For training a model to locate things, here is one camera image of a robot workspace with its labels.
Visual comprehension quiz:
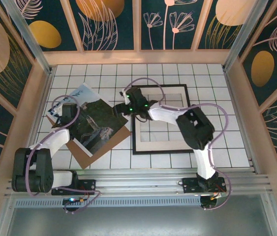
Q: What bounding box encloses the landscape photo print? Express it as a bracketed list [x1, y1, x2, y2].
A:
[46, 82, 129, 157]

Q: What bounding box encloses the white mat board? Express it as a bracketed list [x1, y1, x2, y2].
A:
[135, 87, 190, 151]

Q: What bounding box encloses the black picture frame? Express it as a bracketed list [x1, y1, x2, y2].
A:
[132, 84, 195, 155]

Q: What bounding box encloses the brown backing board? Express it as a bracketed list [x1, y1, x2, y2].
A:
[65, 127, 132, 170]

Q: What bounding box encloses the small electronics board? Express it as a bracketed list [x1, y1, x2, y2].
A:
[62, 197, 86, 205]
[200, 192, 228, 210]

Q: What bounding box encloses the grey metal sheet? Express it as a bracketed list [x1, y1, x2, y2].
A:
[5, 206, 277, 236]

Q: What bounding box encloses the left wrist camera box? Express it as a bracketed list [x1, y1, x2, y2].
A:
[62, 103, 77, 122]

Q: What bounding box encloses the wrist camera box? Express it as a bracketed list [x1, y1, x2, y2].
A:
[62, 103, 77, 122]
[120, 86, 143, 105]

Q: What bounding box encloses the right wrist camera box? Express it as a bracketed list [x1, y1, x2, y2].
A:
[120, 86, 143, 105]

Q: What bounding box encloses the aluminium side rail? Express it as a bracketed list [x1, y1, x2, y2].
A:
[19, 70, 55, 178]
[223, 70, 261, 174]

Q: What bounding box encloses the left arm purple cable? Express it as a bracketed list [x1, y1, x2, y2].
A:
[25, 95, 102, 214]

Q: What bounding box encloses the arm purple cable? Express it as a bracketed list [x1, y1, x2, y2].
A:
[25, 95, 102, 214]
[123, 77, 233, 211]

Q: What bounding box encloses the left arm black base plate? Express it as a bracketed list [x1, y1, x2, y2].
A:
[51, 178, 97, 196]

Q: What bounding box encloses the aluminium mounting rail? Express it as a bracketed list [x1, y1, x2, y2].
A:
[4, 169, 274, 197]

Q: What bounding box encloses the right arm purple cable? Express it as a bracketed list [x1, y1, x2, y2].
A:
[123, 77, 233, 211]

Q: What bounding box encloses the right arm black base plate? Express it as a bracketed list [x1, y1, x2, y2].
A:
[182, 177, 227, 195]

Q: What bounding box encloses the slotted grey cable duct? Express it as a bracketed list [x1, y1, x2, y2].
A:
[14, 198, 203, 207]

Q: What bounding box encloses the aluminium corner post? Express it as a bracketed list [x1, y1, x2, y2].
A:
[0, 0, 55, 76]
[222, 0, 270, 72]

